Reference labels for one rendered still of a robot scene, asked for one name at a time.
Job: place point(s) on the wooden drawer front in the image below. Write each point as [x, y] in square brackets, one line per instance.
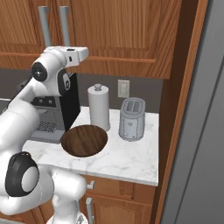
[110, 186]

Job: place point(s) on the grey fridge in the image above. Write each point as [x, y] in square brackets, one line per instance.
[201, 131]

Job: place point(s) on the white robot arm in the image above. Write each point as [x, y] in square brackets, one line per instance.
[17, 128]

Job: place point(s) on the dark wooden bowl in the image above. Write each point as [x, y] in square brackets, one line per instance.
[84, 141]

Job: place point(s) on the wooden wall cabinet door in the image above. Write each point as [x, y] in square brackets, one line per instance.
[17, 26]
[116, 29]

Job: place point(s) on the white paper towel roll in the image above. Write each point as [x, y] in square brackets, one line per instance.
[99, 108]

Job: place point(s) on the tall wooden side panel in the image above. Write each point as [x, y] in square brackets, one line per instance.
[178, 87]

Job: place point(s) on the wooden base cabinet door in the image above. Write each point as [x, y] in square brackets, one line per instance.
[119, 211]

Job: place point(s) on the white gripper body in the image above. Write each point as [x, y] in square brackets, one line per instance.
[83, 53]

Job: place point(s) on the white wall outlet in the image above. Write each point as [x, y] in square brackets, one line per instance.
[123, 88]

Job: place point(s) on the silver toaster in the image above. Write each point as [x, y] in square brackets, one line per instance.
[132, 119]

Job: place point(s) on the grey coffee machine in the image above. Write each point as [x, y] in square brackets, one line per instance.
[48, 116]

